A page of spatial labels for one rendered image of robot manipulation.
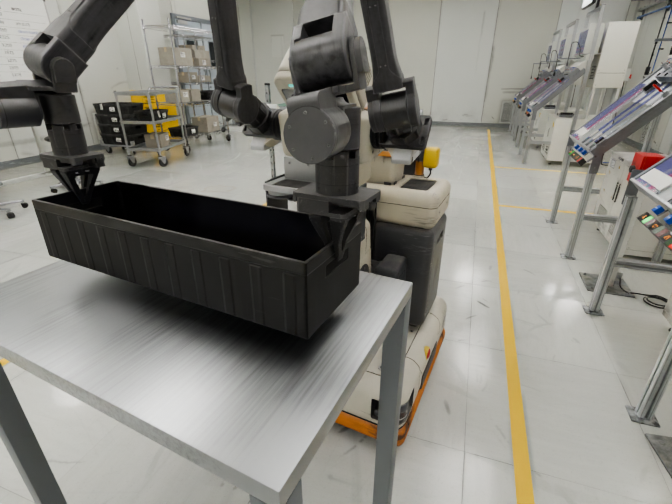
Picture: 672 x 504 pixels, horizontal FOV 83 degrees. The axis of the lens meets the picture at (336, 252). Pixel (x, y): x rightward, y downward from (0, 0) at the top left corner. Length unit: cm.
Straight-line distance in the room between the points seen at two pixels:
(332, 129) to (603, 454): 151
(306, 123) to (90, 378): 43
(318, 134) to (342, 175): 9
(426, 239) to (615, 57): 517
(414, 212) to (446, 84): 900
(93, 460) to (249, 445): 121
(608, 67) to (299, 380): 597
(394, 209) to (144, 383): 96
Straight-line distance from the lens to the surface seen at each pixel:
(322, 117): 40
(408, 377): 132
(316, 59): 47
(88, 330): 71
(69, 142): 88
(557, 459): 162
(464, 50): 1020
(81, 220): 77
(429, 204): 127
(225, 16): 104
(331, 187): 48
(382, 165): 133
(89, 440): 172
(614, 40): 625
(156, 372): 58
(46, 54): 84
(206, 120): 737
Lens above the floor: 116
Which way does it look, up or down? 25 degrees down
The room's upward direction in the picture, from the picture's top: straight up
